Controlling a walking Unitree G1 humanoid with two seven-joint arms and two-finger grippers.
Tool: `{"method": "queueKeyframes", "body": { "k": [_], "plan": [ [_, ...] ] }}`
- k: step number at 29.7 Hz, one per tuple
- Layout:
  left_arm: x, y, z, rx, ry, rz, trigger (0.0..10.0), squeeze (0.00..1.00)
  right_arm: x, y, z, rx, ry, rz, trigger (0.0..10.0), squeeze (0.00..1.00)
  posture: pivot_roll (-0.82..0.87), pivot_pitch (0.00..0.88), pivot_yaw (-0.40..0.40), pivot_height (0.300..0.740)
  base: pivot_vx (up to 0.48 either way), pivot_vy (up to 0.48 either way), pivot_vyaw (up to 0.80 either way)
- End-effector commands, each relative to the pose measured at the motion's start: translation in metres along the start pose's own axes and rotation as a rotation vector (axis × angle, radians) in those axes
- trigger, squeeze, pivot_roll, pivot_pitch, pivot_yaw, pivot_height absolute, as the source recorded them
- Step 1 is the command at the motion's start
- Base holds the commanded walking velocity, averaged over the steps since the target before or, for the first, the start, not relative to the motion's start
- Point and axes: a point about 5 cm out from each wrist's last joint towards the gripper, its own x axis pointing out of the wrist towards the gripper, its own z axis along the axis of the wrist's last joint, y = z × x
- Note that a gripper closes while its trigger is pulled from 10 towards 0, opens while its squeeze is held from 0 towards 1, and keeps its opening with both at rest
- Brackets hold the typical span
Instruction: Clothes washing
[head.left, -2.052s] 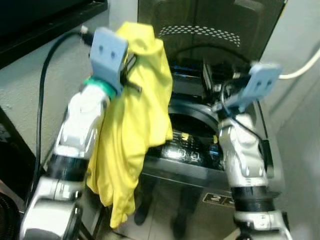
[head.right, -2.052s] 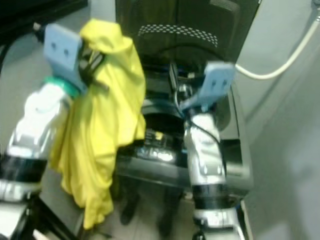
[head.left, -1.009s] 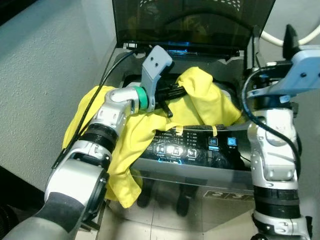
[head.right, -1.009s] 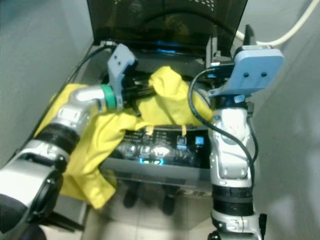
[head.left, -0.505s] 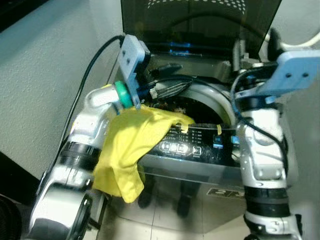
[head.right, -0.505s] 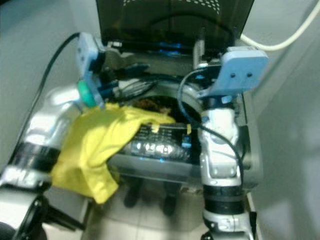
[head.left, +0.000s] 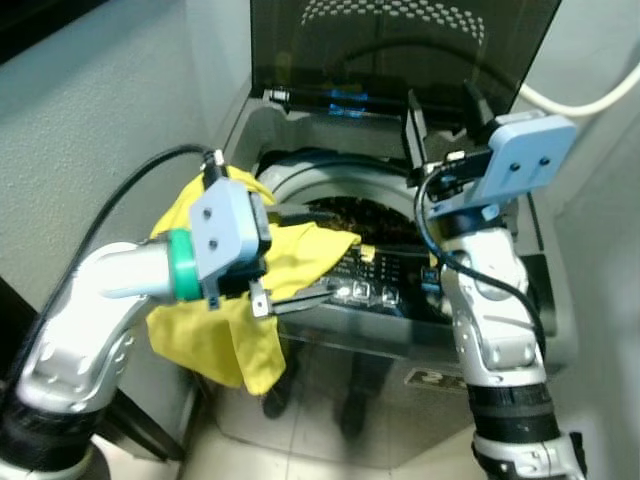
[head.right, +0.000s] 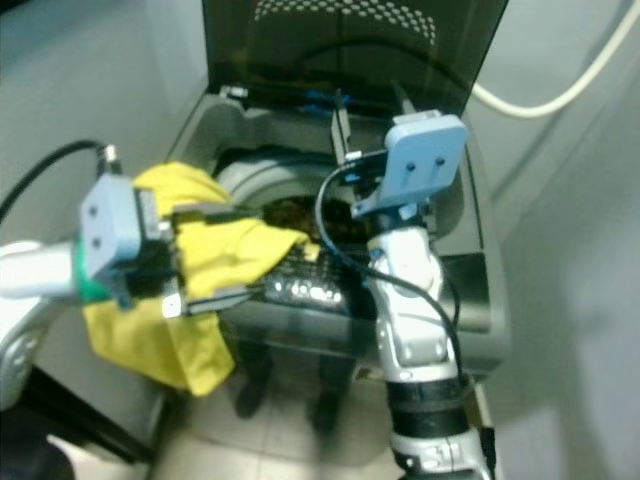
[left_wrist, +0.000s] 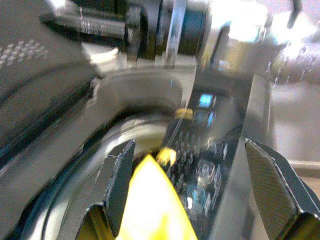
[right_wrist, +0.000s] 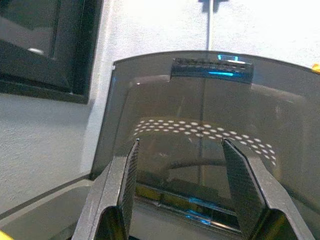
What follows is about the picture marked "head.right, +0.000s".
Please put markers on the yellow cloth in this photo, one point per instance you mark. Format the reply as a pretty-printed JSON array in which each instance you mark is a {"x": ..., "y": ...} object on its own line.
[{"x": 160, "y": 350}]

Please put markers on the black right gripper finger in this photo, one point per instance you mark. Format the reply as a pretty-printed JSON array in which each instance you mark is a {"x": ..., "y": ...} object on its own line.
[
  {"x": 402, "y": 102},
  {"x": 341, "y": 130}
]

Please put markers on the light blue left wrist camera mount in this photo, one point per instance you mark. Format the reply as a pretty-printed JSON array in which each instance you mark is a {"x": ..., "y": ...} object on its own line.
[{"x": 110, "y": 225}]

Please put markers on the dark clothes in washer drum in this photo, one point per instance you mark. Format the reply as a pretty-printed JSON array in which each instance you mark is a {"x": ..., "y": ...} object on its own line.
[{"x": 300, "y": 213}]

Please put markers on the black furniture base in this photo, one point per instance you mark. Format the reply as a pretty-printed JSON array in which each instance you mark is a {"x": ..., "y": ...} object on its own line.
[{"x": 90, "y": 415}]

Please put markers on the light blue right wrist camera mount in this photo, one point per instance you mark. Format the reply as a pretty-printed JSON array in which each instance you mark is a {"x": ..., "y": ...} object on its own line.
[{"x": 420, "y": 155}]

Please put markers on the grey top-loading washing machine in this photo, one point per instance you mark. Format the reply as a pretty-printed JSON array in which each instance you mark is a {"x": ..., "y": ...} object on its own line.
[{"x": 290, "y": 400}]

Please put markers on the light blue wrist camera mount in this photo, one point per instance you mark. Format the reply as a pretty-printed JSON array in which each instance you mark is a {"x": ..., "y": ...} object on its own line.
[
  {"x": 420, "y": 155},
  {"x": 110, "y": 225}
]

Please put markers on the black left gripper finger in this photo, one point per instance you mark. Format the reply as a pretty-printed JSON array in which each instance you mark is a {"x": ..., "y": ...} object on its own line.
[
  {"x": 205, "y": 300},
  {"x": 210, "y": 212}
]

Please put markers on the dark tinted washer lid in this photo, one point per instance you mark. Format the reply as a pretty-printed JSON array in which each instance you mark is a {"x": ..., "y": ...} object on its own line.
[{"x": 360, "y": 55}]

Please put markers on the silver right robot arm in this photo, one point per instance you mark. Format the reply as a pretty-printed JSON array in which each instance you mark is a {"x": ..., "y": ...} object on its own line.
[{"x": 410, "y": 330}]

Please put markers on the black washer control panel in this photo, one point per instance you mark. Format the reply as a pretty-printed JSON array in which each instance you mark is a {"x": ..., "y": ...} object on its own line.
[{"x": 310, "y": 285}]

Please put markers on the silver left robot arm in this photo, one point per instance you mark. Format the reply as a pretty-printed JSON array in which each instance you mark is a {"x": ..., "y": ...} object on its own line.
[{"x": 30, "y": 300}]

